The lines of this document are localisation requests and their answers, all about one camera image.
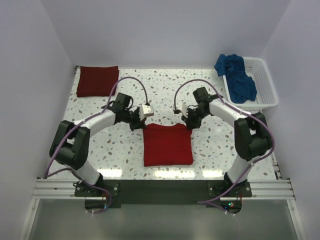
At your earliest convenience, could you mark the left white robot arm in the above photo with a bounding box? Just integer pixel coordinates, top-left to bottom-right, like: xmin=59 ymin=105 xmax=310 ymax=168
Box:
xmin=49 ymin=93 xmax=154 ymax=196

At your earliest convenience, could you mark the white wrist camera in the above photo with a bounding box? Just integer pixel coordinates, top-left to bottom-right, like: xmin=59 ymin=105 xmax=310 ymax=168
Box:
xmin=139 ymin=104 xmax=154 ymax=121
xmin=173 ymin=102 xmax=189 ymax=122

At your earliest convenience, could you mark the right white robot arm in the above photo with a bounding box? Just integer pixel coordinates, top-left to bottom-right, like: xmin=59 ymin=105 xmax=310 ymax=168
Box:
xmin=177 ymin=87 xmax=274 ymax=197

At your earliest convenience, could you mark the red t shirt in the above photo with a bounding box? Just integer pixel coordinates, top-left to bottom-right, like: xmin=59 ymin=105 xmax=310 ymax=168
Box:
xmin=143 ymin=123 xmax=194 ymax=167

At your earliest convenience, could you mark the white plastic basket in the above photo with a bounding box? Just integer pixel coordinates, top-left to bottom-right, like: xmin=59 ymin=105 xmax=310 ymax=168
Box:
xmin=222 ymin=57 xmax=279 ymax=111

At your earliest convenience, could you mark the folded dark red shirt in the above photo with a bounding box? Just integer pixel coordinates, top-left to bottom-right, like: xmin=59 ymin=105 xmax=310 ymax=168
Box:
xmin=76 ymin=66 xmax=119 ymax=98

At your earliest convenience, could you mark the blue t shirt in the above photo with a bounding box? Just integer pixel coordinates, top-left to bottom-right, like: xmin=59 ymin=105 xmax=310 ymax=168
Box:
xmin=214 ymin=54 xmax=257 ymax=104

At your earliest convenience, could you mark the aluminium rail frame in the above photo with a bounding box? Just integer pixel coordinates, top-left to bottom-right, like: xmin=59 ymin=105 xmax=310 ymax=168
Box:
xmin=18 ymin=159 xmax=307 ymax=240

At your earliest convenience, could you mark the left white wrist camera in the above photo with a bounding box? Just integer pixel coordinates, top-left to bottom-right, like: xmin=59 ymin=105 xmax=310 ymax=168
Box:
xmin=139 ymin=104 xmax=154 ymax=121

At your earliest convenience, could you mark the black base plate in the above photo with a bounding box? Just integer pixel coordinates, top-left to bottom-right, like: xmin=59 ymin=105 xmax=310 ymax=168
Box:
xmin=73 ymin=179 xmax=253 ymax=213

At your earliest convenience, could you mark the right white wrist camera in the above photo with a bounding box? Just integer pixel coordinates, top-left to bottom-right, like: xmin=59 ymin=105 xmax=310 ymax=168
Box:
xmin=173 ymin=102 xmax=189 ymax=122

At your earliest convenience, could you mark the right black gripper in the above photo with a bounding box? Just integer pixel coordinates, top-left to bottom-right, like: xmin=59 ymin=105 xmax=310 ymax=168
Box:
xmin=181 ymin=107 xmax=209 ymax=130

